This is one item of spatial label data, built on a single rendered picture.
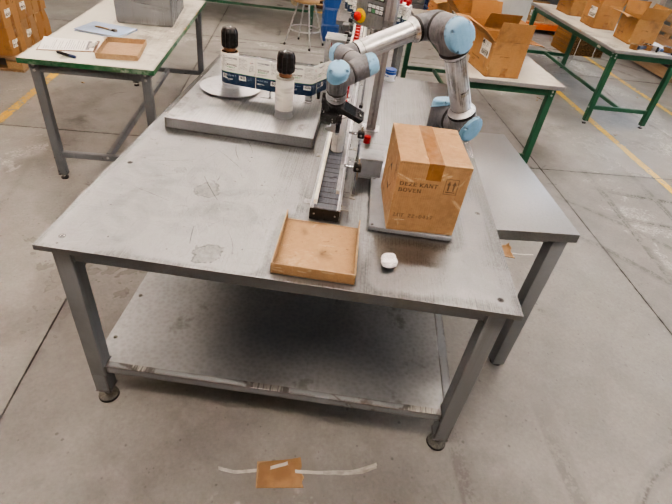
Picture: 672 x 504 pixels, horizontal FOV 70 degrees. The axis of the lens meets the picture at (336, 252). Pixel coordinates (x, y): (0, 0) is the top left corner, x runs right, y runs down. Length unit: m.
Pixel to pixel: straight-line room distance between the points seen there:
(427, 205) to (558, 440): 1.26
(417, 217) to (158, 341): 1.17
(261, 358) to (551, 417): 1.34
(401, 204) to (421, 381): 0.78
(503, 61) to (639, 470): 2.71
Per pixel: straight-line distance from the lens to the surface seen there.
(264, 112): 2.40
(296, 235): 1.62
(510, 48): 3.88
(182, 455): 2.07
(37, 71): 3.42
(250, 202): 1.79
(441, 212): 1.68
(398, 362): 2.10
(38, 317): 2.69
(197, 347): 2.08
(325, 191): 1.79
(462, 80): 2.04
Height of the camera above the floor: 1.80
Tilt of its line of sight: 38 degrees down
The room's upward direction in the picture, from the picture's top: 8 degrees clockwise
